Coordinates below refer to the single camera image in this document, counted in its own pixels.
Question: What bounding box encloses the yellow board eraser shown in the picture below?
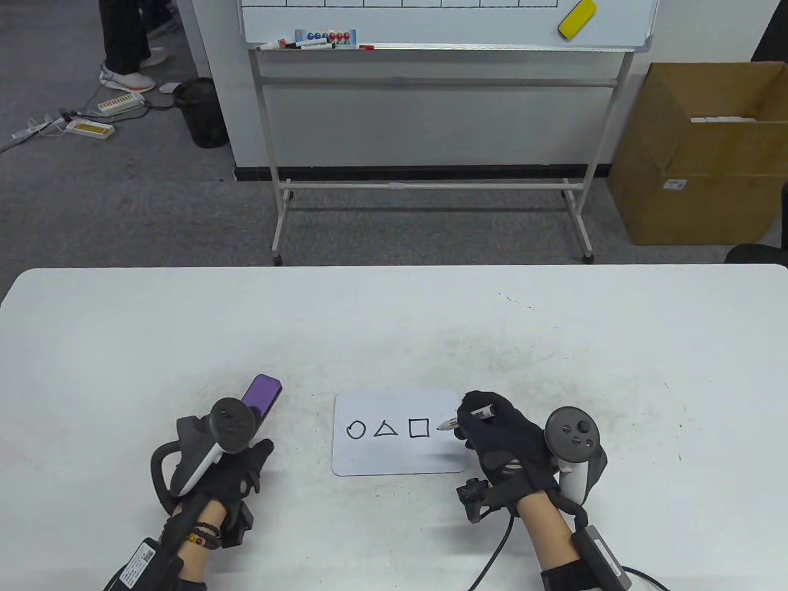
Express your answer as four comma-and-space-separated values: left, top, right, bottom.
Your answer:
558, 0, 598, 42

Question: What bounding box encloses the black labelled wrist box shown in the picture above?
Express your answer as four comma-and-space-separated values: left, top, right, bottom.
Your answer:
572, 525, 632, 591
102, 537, 185, 591

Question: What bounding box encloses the grey handheld controller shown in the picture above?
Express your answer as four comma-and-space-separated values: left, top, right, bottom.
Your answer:
151, 397, 259, 515
544, 407, 608, 515

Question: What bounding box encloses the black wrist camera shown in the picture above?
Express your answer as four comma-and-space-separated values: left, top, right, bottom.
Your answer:
220, 502, 255, 549
456, 478, 494, 525

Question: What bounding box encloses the pack of coloured magnets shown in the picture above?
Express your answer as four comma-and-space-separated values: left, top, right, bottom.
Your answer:
294, 28, 358, 47

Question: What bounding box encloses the purple black eraser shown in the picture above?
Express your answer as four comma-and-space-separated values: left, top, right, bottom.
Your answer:
240, 374, 283, 426

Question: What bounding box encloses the person's left forearm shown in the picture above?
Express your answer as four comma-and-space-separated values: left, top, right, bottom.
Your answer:
177, 499, 226, 586

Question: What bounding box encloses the black mesh trash bin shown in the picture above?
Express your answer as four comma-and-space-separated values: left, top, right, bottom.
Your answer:
172, 77, 230, 149

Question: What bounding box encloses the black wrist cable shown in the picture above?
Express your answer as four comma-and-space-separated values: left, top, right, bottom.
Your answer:
468, 511, 669, 591

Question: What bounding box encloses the person's right forearm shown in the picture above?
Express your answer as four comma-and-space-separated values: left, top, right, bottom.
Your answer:
515, 492, 583, 580

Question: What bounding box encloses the large standing whiteboard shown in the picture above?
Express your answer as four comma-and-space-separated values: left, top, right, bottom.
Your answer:
237, 0, 659, 267

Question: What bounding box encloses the person's right hand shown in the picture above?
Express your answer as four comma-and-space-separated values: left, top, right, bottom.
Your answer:
456, 391, 561, 509

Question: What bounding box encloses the white yellow power strip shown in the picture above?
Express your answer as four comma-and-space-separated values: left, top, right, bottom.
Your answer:
64, 119, 116, 140
97, 91, 146, 117

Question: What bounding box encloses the person's left hand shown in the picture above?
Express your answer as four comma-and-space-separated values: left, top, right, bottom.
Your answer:
165, 438, 275, 519

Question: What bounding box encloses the black white labelled marker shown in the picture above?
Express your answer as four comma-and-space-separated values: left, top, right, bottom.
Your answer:
436, 403, 501, 432

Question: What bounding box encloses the black door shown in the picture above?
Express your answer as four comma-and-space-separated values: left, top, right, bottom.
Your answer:
751, 0, 788, 63

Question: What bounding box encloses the brown cardboard box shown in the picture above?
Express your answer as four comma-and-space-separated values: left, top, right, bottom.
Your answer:
608, 62, 788, 246

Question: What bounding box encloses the small white whiteboard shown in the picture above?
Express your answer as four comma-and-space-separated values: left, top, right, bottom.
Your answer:
332, 390, 467, 477

